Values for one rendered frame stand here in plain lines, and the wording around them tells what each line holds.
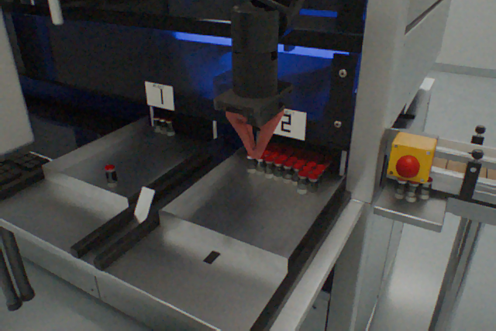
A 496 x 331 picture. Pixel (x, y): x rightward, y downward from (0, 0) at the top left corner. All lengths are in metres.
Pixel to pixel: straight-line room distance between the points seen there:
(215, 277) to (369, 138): 0.38
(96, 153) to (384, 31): 0.73
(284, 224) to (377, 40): 0.37
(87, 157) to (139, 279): 0.46
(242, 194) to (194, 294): 0.28
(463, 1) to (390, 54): 4.62
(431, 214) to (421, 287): 1.17
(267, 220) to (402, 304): 1.22
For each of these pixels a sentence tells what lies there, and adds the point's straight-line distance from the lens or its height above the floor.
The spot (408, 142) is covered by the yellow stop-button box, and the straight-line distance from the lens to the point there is 0.78.
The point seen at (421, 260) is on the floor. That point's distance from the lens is 2.16.
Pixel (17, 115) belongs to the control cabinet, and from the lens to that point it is 1.36.
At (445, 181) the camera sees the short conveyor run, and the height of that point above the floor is 0.91.
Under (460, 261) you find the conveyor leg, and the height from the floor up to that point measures 0.70.
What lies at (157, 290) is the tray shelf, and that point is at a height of 0.88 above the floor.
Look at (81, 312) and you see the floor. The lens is 1.91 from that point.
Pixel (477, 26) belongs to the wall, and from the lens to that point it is 5.36.
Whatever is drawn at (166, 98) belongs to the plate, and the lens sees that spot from 1.00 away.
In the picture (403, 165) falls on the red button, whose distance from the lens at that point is 0.76.
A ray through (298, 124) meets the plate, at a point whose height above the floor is 1.02.
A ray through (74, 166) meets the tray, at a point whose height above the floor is 0.88.
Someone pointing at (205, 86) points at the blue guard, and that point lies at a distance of 0.92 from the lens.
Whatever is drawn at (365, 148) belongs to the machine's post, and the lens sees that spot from 0.80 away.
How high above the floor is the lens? 1.35
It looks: 26 degrees down
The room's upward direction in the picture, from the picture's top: straight up
